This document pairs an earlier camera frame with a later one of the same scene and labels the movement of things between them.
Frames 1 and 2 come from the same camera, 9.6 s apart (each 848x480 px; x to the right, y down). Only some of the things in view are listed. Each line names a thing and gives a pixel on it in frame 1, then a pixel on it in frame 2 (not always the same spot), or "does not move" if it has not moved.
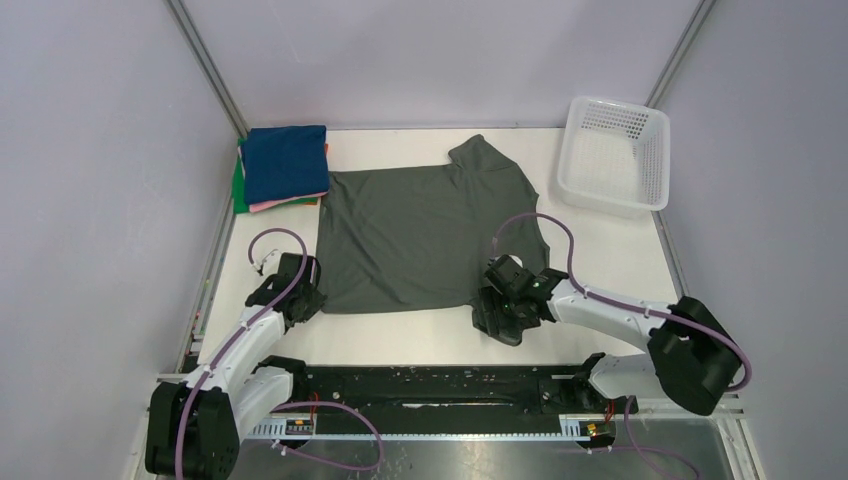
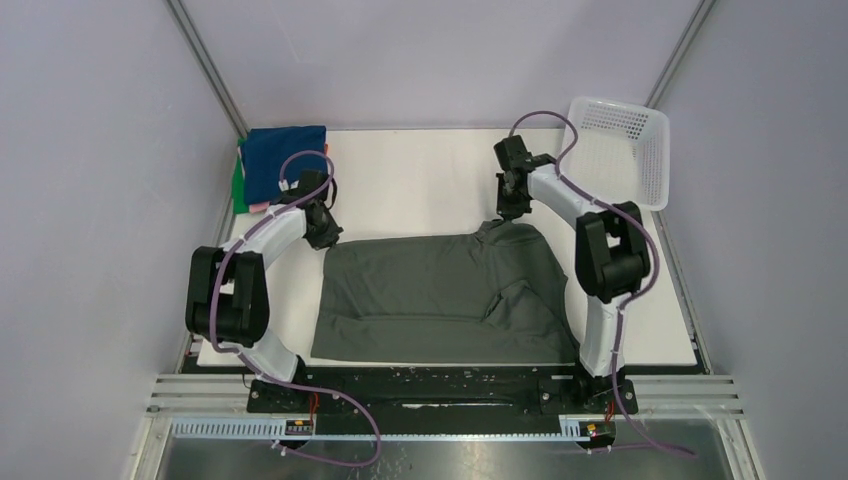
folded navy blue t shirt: [285, 162] does not move
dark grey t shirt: [416, 239] to [492, 296]
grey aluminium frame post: [680, 52] does not move
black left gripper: [315, 303] to [329, 237]
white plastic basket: [614, 153] does not move
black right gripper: [491, 299] to [508, 210]
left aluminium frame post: [208, 69] does not move
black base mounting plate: [455, 394] does not move
